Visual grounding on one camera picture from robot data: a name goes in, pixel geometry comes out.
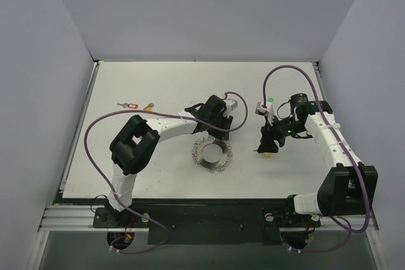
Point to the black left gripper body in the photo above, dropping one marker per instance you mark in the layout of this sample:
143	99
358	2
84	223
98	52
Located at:
219	126

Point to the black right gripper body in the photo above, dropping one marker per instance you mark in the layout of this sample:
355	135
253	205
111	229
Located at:
270	134

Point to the metal disc with keyrings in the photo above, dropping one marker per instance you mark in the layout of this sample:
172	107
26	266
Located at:
211	154

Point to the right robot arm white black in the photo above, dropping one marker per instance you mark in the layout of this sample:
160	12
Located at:
349	186

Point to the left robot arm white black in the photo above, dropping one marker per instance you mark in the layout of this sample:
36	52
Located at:
133	147

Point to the key with long yellow tag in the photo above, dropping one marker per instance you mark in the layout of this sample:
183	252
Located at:
264	154

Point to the key with yellow round tag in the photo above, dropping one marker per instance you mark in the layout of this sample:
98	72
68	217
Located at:
149	107

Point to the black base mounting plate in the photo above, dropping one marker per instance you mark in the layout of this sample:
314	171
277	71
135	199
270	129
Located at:
211	224

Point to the key with red tag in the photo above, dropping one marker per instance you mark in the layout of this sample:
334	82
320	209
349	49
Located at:
128	105

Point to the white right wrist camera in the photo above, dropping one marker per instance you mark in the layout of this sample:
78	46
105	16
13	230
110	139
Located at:
266	110

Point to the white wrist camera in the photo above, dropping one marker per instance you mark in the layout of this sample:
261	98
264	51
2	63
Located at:
230	105
266	110

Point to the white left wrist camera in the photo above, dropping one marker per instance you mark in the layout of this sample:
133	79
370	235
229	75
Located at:
230	105

